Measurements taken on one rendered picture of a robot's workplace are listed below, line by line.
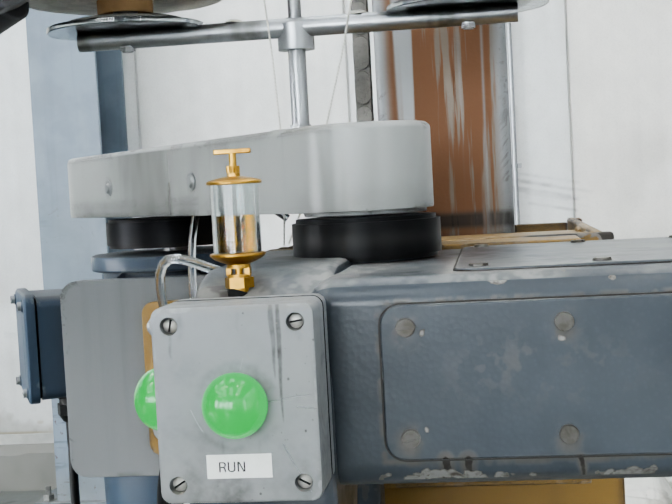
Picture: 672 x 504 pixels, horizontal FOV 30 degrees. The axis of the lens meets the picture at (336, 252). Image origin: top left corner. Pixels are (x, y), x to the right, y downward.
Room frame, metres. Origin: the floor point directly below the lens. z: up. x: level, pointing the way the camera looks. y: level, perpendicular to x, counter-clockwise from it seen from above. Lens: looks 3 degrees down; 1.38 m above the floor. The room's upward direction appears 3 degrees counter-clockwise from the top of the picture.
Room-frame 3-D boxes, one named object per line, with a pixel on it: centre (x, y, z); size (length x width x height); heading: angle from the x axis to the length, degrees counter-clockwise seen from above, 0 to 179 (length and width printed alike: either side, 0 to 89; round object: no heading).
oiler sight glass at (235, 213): (0.65, 0.05, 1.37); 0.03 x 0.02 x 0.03; 83
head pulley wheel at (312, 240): (0.76, -0.02, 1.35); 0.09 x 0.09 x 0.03
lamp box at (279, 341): (0.58, 0.05, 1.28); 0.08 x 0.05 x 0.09; 83
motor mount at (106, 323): (1.02, 0.09, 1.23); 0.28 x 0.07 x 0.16; 83
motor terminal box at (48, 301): (1.08, 0.24, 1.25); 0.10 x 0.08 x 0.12; 18
